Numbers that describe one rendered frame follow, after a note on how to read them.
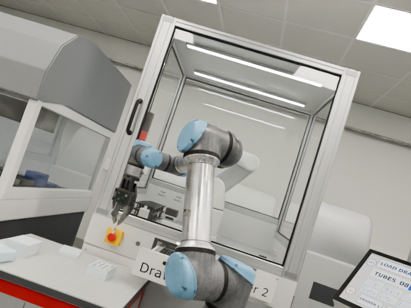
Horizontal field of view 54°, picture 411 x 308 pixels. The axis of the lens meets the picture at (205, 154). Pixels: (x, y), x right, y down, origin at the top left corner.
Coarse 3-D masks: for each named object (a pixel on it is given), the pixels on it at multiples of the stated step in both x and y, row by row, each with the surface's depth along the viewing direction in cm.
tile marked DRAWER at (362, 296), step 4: (360, 296) 160; (364, 296) 160; (368, 296) 159; (356, 300) 160; (360, 300) 159; (364, 300) 158; (368, 300) 158; (372, 300) 157; (376, 300) 156; (364, 304) 157; (368, 304) 156; (372, 304) 155; (376, 304) 155; (380, 304) 154
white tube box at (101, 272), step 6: (90, 264) 161; (102, 264) 168; (108, 264) 170; (90, 270) 159; (96, 270) 158; (102, 270) 158; (108, 270) 161; (114, 270) 169; (96, 276) 158; (102, 276) 158; (108, 276) 162
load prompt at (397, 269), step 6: (378, 264) 170; (384, 264) 169; (390, 264) 168; (396, 264) 167; (390, 270) 166; (396, 270) 165; (402, 270) 164; (408, 270) 163; (402, 276) 161; (408, 276) 160
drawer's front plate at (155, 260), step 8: (144, 248) 159; (144, 256) 158; (152, 256) 158; (160, 256) 158; (168, 256) 158; (136, 264) 158; (144, 264) 158; (152, 264) 158; (160, 264) 158; (136, 272) 158; (152, 272) 158; (152, 280) 157; (160, 280) 157
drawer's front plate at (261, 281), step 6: (258, 276) 186; (264, 276) 186; (258, 282) 186; (264, 282) 186; (270, 282) 186; (276, 282) 186; (258, 288) 186; (270, 288) 186; (252, 294) 186; (258, 294) 186; (270, 294) 185; (264, 300) 185; (270, 300) 185
